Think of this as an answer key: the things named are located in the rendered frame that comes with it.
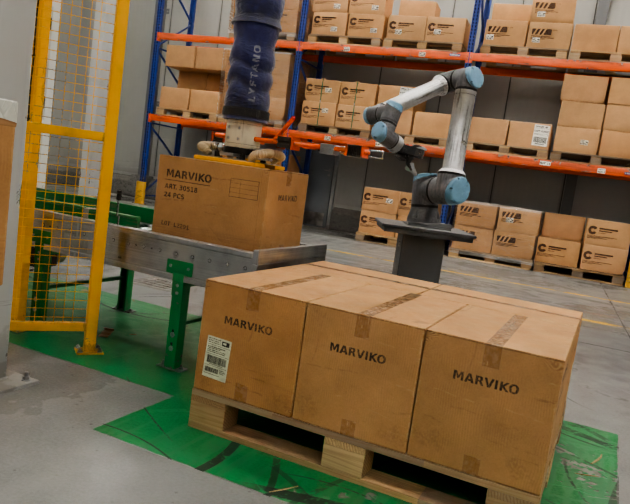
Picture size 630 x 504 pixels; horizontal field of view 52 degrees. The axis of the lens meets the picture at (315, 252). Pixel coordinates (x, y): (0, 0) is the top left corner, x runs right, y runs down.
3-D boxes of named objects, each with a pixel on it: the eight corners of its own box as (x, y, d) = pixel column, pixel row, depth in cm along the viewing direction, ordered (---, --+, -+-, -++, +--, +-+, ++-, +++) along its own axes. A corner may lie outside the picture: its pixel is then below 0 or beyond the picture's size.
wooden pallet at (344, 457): (187, 426, 234) (192, 387, 233) (307, 367, 325) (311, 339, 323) (531, 545, 185) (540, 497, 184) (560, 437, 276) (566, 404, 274)
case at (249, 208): (150, 237, 313) (159, 153, 308) (199, 235, 349) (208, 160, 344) (258, 259, 288) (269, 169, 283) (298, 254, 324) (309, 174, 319)
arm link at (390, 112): (380, 99, 326) (371, 121, 325) (395, 97, 317) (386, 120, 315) (393, 108, 331) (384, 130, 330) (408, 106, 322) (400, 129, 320)
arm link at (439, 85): (446, 69, 366) (357, 108, 334) (463, 66, 356) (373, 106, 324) (451, 89, 370) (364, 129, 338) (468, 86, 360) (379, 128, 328)
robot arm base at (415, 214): (402, 220, 373) (403, 203, 373) (434, 222, 376) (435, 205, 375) (411, 222, 355) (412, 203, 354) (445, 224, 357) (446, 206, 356)
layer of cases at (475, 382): (193, 387, 233) (205, 278, 228) (311, 339, 323) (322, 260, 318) (539, 497, 184) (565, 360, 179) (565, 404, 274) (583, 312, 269)
